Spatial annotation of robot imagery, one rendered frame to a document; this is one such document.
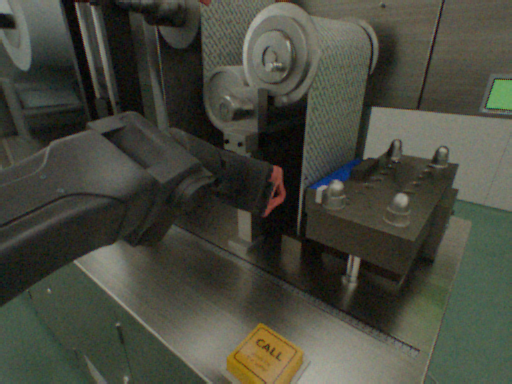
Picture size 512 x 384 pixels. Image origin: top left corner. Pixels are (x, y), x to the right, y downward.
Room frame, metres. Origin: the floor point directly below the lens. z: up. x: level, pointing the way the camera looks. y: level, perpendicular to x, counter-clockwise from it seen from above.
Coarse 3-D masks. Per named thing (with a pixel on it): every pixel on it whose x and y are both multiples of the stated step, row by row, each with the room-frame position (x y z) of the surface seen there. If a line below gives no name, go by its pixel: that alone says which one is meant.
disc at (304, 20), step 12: (264, 12) 0.55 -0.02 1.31; (276, 12) 0.53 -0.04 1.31; (288, 12) 0.52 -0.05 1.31; (300, 12) 0.51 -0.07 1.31; (252, 24) 0.56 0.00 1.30; (300, 24) 0.50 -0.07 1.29; (312, 24) 0.49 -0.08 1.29; (312, 36) 0.49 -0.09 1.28; (312, 48) 0.49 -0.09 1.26; (312, 60) 0.49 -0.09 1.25; (312, 72) 0.49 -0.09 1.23; (252, 84) 0.56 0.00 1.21; (300, 84) 0.50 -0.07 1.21; (288, 96) 0.51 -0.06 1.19; (300, 96) 0.50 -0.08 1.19
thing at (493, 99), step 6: (498, 84) 0.60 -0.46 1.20; (504, 84) 0.59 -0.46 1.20; (510, 84) 0.59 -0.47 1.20; (492, 90) 0.60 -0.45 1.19; (498, 90) 0.60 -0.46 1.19; (504, 90) 0.59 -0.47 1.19; (510, 90) 0.59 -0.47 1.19; (492, 96) 0.60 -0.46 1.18; (498, 96) 0.59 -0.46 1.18; (504, 96) 0.59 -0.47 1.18; (510, 96) 0.58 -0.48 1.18; (492, 102) 0.60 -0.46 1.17; (498, 102) 0.59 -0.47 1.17; (504, 102) 0.59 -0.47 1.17; (510, 102) 0.58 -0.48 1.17; (504, 108) 0.58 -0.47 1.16; (510, 108) 0.58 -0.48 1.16
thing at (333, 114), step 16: (320, 96) 0.52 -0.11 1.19; (336, 96) 0.57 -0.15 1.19; (352, 96) 0.63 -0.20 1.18; (320, 112) 0.52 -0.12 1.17; (336, 112) 0.57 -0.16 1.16; (352, 112) 0.64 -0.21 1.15; (320, 128) 0.53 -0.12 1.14; (336, 128) 0.58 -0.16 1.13; (352, 128) 0.65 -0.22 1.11; (304, 144) 0.50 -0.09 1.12; (320, 144) 0.53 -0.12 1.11; (336, 144) 0.59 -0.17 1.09; (352, 144) 0.66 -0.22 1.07; (304, 160) 0.49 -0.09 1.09; (320, 160) 0.54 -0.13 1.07; (336, 160) 0.60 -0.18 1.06; (304, 176) 0.49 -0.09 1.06; (320, 176) 0.54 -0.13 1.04; (304, 192) 0.50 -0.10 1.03
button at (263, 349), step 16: (256, 336) 0.27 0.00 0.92; (272, 336) 0.27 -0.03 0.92; (240, 352) 0.25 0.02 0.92; (256, 352) 0.25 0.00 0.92; (272, 352) 0.25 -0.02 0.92; (288, 352) 0.25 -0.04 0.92; (240, 368) 0.23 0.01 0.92; (256, 368) 0.23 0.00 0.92; (272, 368) 0.23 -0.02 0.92; (288, 368) 0.23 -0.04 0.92
